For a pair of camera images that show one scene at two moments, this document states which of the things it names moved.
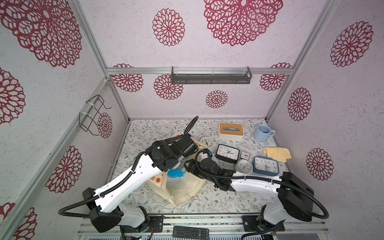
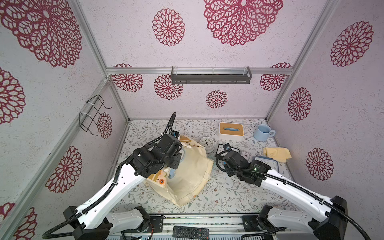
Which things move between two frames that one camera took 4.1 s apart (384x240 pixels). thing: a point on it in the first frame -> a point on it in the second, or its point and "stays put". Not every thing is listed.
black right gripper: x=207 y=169 -> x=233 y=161
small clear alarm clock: x=245 y=155 stays put
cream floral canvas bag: x=179 y=190 stays put
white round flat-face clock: x=207 y=142 stays put
